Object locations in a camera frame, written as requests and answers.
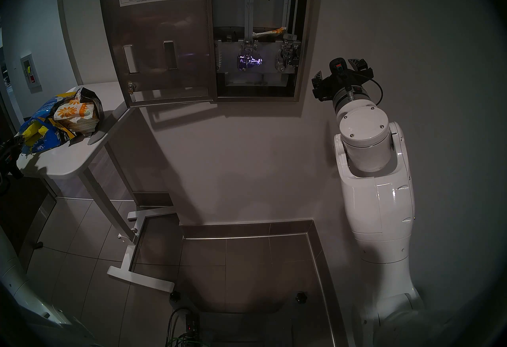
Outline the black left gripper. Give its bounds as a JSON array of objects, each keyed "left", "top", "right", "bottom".
[{"left": 0, "top": 137, "right": 25, "bottom": 192}]

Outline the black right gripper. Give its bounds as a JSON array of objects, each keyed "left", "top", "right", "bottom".
[{"left": 312, "top": 58, "right": 375, "bottom": 102}]

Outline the orange floral pad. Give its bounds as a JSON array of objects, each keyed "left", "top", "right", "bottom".
[{"left": 252, "top": 27, "right": 286, "bottom": 38}]

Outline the stainless steel wall dispenser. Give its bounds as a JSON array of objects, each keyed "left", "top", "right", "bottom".
[{"left": 97, "top": 0, "right": 217, "bottom": 108}]

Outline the dark robot base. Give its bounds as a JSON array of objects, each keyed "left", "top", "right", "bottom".
[{"left": 184, "top": 290, "right": 317, "bottom": 347}]

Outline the blue yellow pad package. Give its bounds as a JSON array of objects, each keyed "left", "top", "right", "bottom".
[{"left": 18, "top": 93, "right": 76, "bottom": 154}]

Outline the chrome dispensing lever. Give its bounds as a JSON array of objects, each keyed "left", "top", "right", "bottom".
[
  {"left": 276, "top": 39, "right": 301, "bottom": 72},
  {"left": 237, "top": 40, "right": 263, "bottom": 72}
]

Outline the white table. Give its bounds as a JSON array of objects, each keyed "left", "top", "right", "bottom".
[{"left": 16, "top": 81, "right": 176, "bottom": 293}]

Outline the orange floral pad package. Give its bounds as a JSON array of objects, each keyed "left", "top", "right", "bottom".
[{"left": 53, "top": 99, "right": 99, "bottom": 135}]

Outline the black pad package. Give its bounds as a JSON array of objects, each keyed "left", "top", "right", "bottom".
[{"left": 75, "top": 88, "right": 104, "bottom": 139}]

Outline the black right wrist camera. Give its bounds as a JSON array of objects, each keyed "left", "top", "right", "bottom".
[{"left": 330, "top": 58, "right": 349, "bottom": 78}]

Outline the thin black right camera cable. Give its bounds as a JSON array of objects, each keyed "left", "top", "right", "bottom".
[{"left": 366, "top": 79, "right": 384, "bottom": 107}]

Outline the grey wall alarm box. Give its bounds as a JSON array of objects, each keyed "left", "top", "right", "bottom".
[{"left": 20, "top": 53, "right": 43, "bottom": 94}]

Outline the green black cable bundle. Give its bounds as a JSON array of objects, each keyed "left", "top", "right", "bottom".
[{"left": 166, "top": 307, "right": 214, "bottom": 347}]

